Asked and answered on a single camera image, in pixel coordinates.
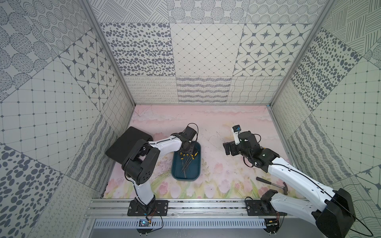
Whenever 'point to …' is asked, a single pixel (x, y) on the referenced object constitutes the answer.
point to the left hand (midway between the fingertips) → (189, 146)
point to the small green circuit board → (143, 222)
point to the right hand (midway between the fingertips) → (232, 143)
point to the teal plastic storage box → (194, 168)
